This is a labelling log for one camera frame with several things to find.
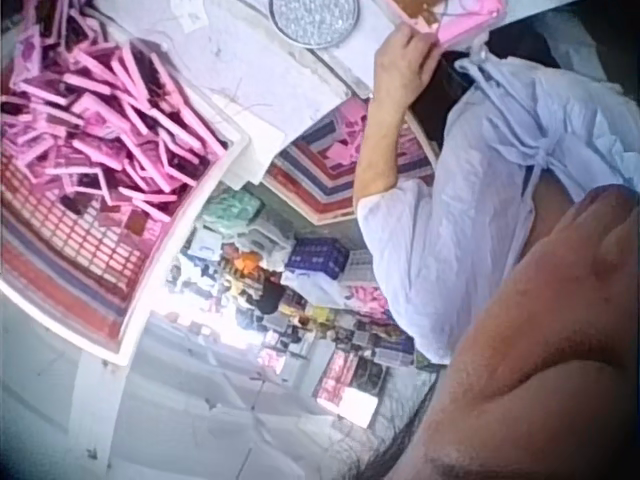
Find blue plastic crate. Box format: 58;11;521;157
285;235;351;282

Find cluttered goods shelf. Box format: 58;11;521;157
167;187;419;416

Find round metal mesh disc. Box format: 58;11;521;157
267;0;362;50

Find pink packet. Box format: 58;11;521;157
375;0;502;50

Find white basket of pink packets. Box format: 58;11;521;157
0;4;251;369

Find white paper sheets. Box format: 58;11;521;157
99;0;401;184

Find person's left hand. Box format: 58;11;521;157
371;22;447;110

